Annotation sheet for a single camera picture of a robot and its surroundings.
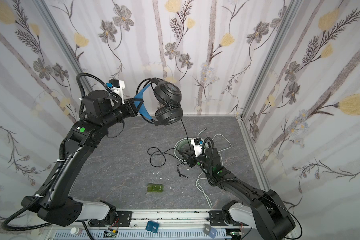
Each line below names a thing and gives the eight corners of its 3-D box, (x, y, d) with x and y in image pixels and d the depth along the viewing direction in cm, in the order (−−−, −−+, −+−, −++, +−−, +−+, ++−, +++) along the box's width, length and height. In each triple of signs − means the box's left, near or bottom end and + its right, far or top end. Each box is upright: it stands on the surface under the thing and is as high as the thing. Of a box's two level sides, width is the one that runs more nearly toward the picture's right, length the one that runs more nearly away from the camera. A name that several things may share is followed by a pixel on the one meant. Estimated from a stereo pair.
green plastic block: (147, 192, 85) (146, 190, 82) (148, 184, 87) (147, 183, 85) (163, 192, 85) (162, 190, 82) (163, 185, 87) (163, 183, 85)
